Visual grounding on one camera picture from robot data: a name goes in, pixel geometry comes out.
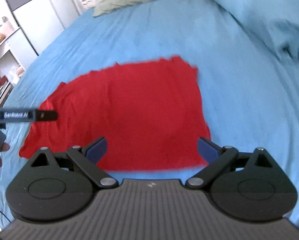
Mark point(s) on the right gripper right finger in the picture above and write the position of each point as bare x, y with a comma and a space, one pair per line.
229, 167

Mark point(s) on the red knit sweater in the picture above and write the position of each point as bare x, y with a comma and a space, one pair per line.
150, 113

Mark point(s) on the light blue bed sheet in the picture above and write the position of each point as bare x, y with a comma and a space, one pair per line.
250, 96

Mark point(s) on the blue crumpled duvet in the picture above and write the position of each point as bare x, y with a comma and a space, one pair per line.
274, 22

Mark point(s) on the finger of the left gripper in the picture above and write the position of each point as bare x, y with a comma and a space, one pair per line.
46, 115

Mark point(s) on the white shelf unit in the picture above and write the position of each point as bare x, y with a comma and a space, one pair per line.
16, 52

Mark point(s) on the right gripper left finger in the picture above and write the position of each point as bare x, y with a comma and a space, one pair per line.
76, 167

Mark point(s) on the white wardrobe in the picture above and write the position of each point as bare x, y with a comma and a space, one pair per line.
42, 21

